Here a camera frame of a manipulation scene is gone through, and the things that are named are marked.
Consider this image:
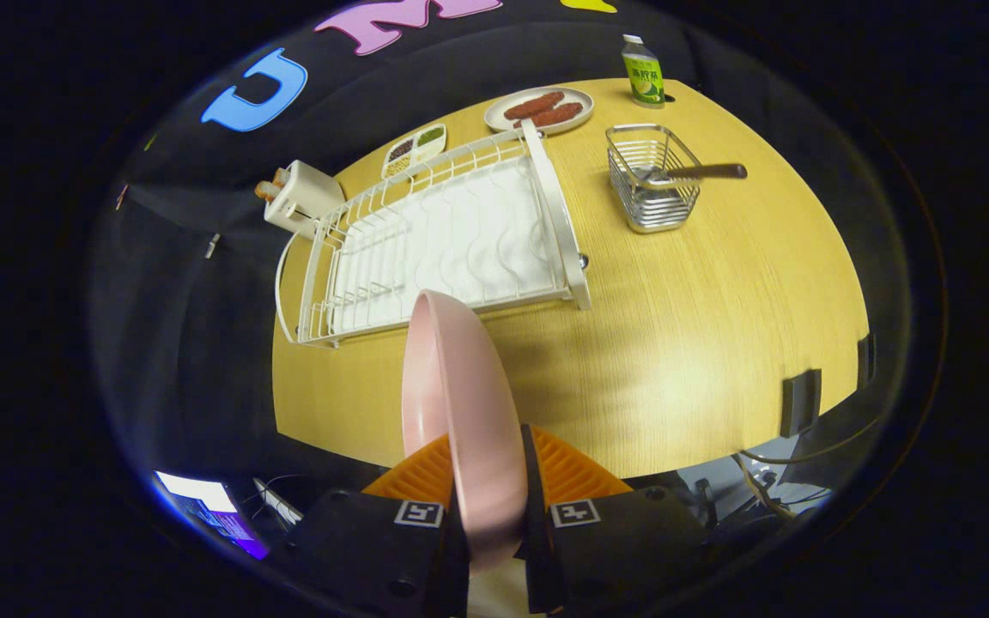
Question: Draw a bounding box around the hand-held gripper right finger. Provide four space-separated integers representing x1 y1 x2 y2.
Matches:
516 424 708 617

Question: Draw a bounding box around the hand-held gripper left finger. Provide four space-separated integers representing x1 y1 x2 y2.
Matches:
288 433 471 618

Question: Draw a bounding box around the pink plate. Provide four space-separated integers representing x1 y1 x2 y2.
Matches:
401 289 530 576

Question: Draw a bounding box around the white wire dish rack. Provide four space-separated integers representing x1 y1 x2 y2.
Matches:
275 118 592 348

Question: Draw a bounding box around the metal wire basket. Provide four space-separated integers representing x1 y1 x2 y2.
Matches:
605 124 703 234

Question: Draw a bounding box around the metal spoon with brown handle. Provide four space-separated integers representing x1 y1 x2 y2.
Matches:
639 163 749 191

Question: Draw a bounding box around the white compartment dish with beans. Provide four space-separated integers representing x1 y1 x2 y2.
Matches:
381 124 448 179

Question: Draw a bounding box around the beige plate with meat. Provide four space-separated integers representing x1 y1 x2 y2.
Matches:
484 87 595 136

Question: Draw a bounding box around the lit computer screen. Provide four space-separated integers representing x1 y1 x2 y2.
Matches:
154 470 270 560

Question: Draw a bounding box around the white toaster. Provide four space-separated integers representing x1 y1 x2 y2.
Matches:
264 161 346 237

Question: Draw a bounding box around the reddish brown meat piece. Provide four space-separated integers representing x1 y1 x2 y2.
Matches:
516 102 584 129
504 91 565 120

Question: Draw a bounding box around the green label drink bottle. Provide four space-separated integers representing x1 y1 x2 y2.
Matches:
622 34 666 109

